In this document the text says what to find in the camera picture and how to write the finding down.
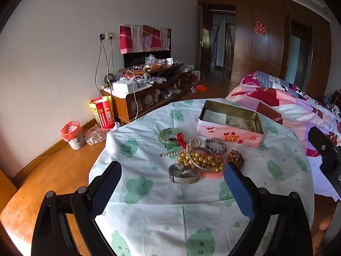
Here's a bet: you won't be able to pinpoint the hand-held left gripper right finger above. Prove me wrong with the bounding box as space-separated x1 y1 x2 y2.
223 163 313 256

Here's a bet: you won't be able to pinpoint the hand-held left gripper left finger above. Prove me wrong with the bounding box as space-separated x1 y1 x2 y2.
31 161 122 256

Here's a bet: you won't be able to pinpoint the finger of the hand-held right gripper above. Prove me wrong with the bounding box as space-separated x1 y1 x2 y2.
308 126 341 163

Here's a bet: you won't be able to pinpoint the brown wooden bead bracelet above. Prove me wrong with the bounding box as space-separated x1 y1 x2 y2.
227 149 245 169

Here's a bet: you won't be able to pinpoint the pink bangle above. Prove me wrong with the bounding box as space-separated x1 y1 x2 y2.
199 155 228 179

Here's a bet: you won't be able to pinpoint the silver bangle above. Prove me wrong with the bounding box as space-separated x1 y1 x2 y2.
190 147 218 170

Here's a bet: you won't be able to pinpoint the grey bead bracelet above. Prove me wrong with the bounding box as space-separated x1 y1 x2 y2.
205 138 227 154

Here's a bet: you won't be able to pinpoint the pink tin box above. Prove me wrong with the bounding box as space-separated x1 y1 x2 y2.
197 100 265 148

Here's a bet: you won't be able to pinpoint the silver wristwatch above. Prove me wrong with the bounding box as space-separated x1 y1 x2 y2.
168 163 201 184

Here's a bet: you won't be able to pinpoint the gold bead bracelet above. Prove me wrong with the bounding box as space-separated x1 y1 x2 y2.
177 149 225 172

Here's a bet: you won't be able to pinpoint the pearl necklace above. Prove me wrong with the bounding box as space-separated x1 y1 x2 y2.
159 138 201 158

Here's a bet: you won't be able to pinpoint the green jade bangle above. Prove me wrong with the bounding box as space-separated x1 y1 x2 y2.
159 128 179 148

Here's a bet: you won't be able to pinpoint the red knotted cord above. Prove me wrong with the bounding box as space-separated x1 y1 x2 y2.
176 133 188 149

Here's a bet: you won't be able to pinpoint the person's right hand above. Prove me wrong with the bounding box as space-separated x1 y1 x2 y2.
319 213 333 230

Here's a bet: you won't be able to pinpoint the pink patchwork quilt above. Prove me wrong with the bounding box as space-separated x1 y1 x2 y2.
225 84 341 200

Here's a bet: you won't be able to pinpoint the clear plastic bag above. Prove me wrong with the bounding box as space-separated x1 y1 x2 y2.
85 127 107 146

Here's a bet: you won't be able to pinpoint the trash bin with red liner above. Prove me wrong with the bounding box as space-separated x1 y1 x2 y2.
60 121 86 150

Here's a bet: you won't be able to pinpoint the green print tablecloth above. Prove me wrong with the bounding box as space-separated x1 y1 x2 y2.
89 98 315 256

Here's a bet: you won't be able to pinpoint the papers in tin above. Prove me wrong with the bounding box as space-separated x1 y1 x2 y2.
202 110 257 133

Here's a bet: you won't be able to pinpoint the red yellow paper bag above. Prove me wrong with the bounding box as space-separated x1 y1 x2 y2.
89 96 116 130

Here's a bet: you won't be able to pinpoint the floral pillow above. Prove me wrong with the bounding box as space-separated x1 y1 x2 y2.
241 71 317 103

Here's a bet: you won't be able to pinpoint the wooden tv cabinet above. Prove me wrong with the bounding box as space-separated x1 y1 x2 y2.
101 63 194 124

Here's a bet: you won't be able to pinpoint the wooden wardrobe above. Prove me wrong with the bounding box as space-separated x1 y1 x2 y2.
230 0 331 98

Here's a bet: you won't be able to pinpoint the white box device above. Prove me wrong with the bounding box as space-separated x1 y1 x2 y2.
112 81 137 94

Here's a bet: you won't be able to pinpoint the red paper decoration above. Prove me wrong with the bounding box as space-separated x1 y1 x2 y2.
254 21 266 36

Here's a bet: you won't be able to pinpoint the black television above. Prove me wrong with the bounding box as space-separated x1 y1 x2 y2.
123 49 171 68

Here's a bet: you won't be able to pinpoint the red patchwork cloth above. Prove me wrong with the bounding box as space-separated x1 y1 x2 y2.
119 24 171 54

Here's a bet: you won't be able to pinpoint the black hanging cables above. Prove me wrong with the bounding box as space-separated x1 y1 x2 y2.
94 39 116 86

